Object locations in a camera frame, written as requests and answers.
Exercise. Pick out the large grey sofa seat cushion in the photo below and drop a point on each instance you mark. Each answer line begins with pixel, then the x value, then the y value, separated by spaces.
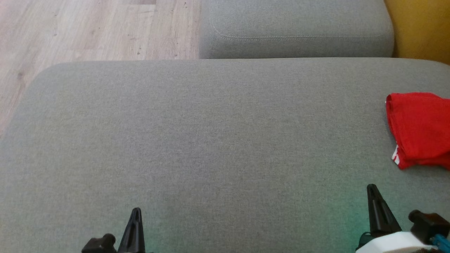
pixel 211 147

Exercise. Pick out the mustard yellow cushion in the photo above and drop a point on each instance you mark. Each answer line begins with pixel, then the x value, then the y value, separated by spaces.
pixel 422 28

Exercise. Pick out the red basketball jersey white trim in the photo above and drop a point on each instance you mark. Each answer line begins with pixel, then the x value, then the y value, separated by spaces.
pixel 422 130

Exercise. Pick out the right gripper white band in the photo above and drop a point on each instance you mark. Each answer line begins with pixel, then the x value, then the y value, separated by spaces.
pixel 393 244

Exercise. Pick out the small grey sofa cushion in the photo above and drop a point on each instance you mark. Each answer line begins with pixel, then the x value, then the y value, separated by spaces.
pixel 299 28

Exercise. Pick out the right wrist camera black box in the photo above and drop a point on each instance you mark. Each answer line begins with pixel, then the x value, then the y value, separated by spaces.
pixel 427 225

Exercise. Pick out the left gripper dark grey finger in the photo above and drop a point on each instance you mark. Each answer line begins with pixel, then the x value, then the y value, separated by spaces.
pixel 128 239
pixel 139 239

